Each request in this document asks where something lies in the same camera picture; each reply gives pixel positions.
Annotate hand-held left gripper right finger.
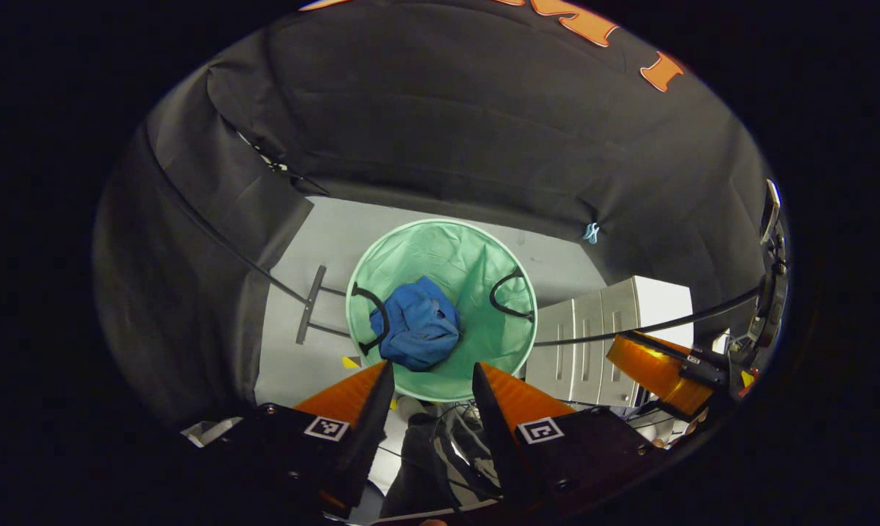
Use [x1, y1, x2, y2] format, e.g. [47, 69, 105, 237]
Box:
[471, 362, 667, 516]

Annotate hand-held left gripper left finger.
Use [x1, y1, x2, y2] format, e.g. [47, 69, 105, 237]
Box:
[213, 359, 395, 512]

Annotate blue corduroy jacket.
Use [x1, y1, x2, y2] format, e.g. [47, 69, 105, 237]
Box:
[369, 275, 463, 372]

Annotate green laundry hamper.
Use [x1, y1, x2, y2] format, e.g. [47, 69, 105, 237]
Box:
[345, 218, 539, 404]

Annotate black clothes rack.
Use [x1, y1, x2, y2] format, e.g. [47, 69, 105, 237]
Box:
[144, 124, 766, 348]

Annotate person's legs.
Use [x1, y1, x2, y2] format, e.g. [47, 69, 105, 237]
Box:
[378, 398, 507, 519]

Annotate white drawer cabinet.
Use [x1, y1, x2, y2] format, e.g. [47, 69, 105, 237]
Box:
[526, 275, 695, 410]

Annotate black backdrop cloth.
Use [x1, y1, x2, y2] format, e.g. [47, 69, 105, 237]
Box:
[93, 0, 784, 432]

